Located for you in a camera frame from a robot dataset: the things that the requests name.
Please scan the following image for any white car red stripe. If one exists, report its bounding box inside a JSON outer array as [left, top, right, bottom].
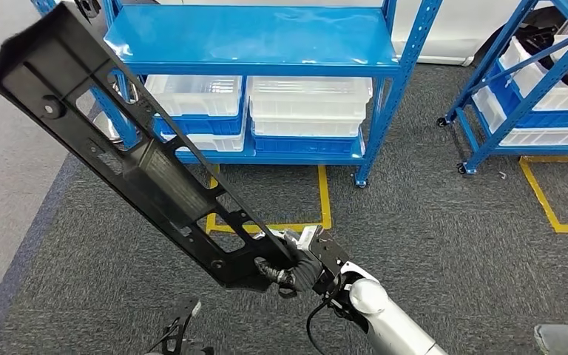
[[156, 0, 568, 67]]

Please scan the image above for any wide white plastic bin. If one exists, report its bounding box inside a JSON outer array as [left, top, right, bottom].
[[251, 116, 363, 138], [249, 100, 369, 122], [246, 75, 374, 107]]

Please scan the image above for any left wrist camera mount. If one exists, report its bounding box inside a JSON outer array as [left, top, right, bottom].
[[144, 299, 215, 355]]

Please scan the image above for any blue metal shelf rack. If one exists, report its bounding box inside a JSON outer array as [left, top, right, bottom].
[[31, 0, 444, 189]]

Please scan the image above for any black right wrist camera bracket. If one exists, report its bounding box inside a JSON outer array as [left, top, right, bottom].
[[308, 230, 351, 295]]

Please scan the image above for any black plastic panel part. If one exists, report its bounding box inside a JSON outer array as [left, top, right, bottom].
[[0, 2, 300, 294]]

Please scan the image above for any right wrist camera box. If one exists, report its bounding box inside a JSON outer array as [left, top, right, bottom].
[[297, 226, 322, 251]]

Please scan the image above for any blue wheeled shelf rack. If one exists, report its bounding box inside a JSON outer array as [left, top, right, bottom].
[[436, 0, 568, 176]]

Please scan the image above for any white plastic storage bin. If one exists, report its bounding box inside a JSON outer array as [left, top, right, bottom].
[[498, 35, 568, 111], [470, 87, 568, 147]]

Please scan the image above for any wide blue plastic bin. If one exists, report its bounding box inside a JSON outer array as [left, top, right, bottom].
[[251, 129, 366, 155]]

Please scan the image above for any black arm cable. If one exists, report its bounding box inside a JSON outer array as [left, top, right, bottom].
[[305, 286, 346, 355]]

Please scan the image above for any yellow floor tape square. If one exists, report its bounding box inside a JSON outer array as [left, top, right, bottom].
[[518, 155, 568, 234], [205, 165, 333, 234]]

